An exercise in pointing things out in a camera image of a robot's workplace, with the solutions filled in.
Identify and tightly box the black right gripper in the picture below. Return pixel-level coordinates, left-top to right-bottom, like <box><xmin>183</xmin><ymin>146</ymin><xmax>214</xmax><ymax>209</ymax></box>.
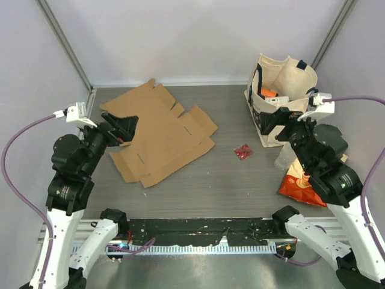
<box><xmin>258</xmin><ymin>105</ymin><xmax>321</xmax><ymax>170</ymax></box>

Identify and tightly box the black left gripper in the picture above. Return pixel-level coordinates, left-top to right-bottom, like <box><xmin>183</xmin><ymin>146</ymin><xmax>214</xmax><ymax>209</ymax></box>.
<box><xmin>79</xmin><ymin>111</ymin><xmax>138</xmax><ymax>175</ymax></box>

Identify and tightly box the brown cardboard box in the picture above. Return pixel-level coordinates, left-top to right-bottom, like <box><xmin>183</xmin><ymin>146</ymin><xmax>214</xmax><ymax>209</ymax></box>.
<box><xmin>100</xmin><ymin>79</ymin><xmax>218</xmax><ymax>188</ymax></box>

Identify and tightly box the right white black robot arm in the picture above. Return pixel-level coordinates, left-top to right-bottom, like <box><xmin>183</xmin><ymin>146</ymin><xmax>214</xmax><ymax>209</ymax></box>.
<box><xmin>257</xmin><ymin>107</ymin><xmax>384</xmax><ymax>288</ymax></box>

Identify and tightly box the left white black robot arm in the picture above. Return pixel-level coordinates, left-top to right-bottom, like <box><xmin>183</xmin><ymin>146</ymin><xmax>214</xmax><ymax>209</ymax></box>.
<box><xmin>24</xmin><ymin>112</ymin><xmax>139</xmax><ymax>288</ymax></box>

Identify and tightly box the white box in bag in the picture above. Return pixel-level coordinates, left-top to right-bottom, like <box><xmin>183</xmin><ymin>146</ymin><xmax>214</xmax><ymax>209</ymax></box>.
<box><xmin>265</xmin><ymin>96</ymin><xmax>290</xmax><ymax>106</ymax></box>

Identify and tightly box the clear plastic water bottle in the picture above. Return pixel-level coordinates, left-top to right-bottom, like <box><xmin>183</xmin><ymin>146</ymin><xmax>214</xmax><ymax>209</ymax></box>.
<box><xmin>274</xmin><ymin>142</ymin><xmax>297</xmax><ymax>170</ymax></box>

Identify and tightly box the orange item in bag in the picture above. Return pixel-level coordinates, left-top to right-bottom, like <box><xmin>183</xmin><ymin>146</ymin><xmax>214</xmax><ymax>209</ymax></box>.
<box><xmin>261</xmin><ymin>89</ymin><xmax>279</xmax><ymax>98</ymax></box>

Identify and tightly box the small red candy wrapper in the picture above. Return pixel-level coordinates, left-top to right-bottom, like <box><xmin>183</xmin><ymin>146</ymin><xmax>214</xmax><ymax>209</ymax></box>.
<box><xmin>234</xmin><ymin>144</ymin><xmax>253</xmax><ymax>160</ymax></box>

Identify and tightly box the beige canvas tote bag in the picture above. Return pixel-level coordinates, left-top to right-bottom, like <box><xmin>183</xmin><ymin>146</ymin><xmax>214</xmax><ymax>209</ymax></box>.
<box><xmin>244</xmin><ymin>54</ymin><xmax>318</xmax><ymax>148</ymax></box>

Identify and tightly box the orange chips bag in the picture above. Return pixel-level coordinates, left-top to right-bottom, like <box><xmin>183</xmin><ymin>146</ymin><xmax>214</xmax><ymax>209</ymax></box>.
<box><xmin>279</xmin><ymin>158</ymin><xmax>327</xmax><ymax>207</ymax></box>

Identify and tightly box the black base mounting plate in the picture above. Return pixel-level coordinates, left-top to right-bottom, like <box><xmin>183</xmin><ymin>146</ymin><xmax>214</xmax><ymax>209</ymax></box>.
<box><xmin>125</xmin><ymin>217</ymin><xmax>298</xmax><ymax>246</ymax></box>

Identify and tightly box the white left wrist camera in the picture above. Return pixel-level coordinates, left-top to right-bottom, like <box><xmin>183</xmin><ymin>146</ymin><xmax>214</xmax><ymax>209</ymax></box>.
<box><xmin>54</xmin><ymin>102</ymin><xmax>97</xmax><ymax>129</ymax></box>

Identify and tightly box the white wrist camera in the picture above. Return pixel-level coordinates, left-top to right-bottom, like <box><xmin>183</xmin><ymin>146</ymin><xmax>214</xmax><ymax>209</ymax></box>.
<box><xmin>54</xmin><ymin>102</ymin><xmax>97</xmax><ymax>129</ymax></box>
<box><xmin>298</xmin><ymin>92</ymin><xmax>335</xmax><ymax>122</ymax></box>

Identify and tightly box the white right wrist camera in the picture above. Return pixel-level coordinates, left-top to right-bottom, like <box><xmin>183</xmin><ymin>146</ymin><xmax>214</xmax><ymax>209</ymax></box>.
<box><xmin>298</xmin><ymin>92</ymin><xmax>335</xmax><ymax>122</ymax></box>

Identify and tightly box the aluminium frame rail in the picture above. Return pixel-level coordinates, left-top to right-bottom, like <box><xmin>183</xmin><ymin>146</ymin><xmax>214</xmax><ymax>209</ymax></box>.
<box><xmin>37</xmin><ymin>217</ymin><xmax>343</xmax><ymax>244</ymax></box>

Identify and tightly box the white slotted cable duct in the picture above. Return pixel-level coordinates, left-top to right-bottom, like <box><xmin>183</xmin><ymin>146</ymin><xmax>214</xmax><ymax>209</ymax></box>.
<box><xmin>72</xmin><ymin>243</ymin><xmax>277</xmax><ymax>256</ymax></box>

